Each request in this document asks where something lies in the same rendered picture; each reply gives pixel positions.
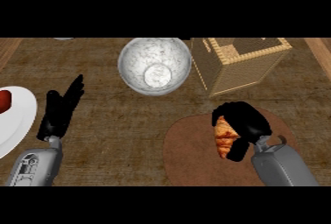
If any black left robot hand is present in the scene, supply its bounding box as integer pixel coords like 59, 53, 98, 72
36, 73, 86, 143

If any white marble bowl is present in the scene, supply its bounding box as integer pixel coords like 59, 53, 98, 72
117, 38, 192, 96

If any golden brown croissant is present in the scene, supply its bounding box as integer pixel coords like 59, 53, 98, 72
213, 115, 242, 160

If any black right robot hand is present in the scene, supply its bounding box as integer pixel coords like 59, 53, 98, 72
211, 101, 273, 163

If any round brown cutting board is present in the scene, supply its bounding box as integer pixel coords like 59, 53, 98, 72
161, 106, 302, 187

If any tan wicker basket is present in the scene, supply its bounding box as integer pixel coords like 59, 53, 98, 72
189, 38, 294, 99

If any white plate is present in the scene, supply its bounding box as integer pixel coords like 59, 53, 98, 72
0, 86, 39, 160

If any red round food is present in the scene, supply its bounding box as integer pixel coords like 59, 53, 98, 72
0, 89, 15, 115

